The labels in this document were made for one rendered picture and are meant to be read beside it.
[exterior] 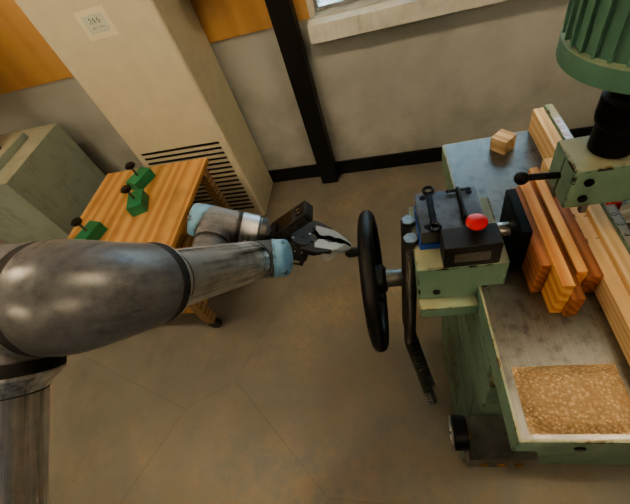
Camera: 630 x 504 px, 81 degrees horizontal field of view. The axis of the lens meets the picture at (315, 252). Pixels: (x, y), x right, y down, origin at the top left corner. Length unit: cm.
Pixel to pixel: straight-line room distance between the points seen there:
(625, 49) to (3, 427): 68
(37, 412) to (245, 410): 122
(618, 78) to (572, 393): 36
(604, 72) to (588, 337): 35
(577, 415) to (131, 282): 53
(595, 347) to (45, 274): 65
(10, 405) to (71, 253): 17
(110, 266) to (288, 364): 131
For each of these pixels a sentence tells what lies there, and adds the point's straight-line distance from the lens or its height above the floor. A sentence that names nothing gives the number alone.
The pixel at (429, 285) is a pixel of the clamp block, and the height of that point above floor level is 92.
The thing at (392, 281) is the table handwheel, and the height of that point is 82.
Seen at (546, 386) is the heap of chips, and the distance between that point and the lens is 58.
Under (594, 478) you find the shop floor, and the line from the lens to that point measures 154.
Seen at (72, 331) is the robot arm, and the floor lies 122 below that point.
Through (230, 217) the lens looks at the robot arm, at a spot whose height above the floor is 94.
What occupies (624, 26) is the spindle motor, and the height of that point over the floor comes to 126.
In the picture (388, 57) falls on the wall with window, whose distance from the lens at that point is 190.
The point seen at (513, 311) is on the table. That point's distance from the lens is 64.
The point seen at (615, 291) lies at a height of 94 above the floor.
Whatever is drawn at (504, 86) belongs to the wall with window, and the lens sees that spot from 207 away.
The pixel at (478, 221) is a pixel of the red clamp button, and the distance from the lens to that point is 57.
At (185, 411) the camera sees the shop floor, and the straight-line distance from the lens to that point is 179.
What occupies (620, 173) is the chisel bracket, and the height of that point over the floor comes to 106.
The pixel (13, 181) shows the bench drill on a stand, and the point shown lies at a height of 69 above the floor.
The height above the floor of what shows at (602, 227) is 95.
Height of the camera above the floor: 146
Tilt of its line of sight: 50 degrees down
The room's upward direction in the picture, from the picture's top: 23 degrees counter-clockwise
